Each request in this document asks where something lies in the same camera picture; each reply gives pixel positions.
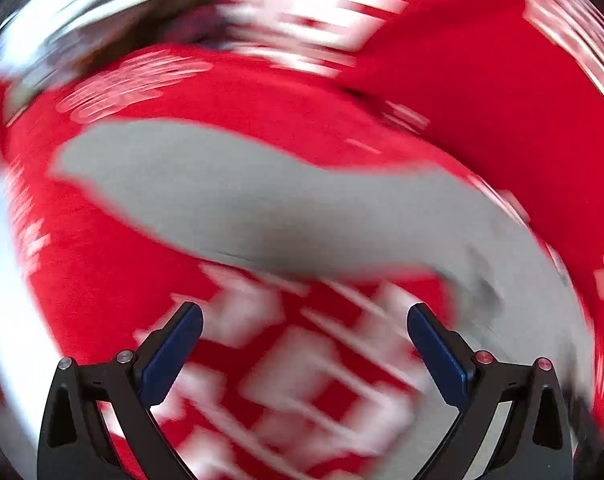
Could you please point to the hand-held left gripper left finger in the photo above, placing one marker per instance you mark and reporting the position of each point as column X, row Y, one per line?
column 174, row 347

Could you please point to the grey small garment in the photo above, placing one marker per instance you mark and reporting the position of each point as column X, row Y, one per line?
column 282, row 200

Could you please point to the red printed sofa cover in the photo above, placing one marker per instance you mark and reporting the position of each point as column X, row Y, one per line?
column 262, row 95

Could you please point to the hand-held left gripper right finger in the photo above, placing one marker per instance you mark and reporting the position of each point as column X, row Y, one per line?
column 439, row 355

